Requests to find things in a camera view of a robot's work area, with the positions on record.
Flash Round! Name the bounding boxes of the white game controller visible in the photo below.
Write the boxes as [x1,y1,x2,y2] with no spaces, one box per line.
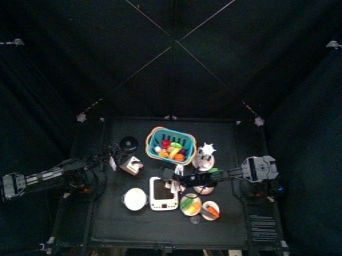
[148,176,180,212]

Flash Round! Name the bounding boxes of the black round lid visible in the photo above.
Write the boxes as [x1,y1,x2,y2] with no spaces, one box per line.
[119,135,140,153]

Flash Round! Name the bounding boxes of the plate with green yellow food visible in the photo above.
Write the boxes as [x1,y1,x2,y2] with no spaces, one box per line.
[179,193,203,217]

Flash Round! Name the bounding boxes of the white beige cube box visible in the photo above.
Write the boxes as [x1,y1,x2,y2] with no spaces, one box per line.
[120,155,144,177]

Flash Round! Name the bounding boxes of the white star-shaped toy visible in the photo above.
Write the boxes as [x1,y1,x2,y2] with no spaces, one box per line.
[198,142,218,156]

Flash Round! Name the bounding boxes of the toy cleaver black handle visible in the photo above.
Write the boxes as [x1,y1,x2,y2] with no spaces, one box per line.
[160,163,187,194]

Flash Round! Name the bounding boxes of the pink white toy plate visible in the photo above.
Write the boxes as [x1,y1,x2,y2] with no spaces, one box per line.
[191,150,216,172]

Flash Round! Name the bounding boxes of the white toy pot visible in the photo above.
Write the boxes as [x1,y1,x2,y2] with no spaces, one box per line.
[122,187,150,212]

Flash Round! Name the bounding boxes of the teal toy basket orange rim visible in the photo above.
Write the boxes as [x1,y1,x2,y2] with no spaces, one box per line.
[144,125,198,167]

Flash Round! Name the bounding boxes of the plate with orange carrot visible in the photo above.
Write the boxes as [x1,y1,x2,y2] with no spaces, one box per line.
[200,200,222,222]

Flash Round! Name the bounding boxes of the yellow toy banana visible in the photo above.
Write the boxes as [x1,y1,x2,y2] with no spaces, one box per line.
[167,148,183,160]

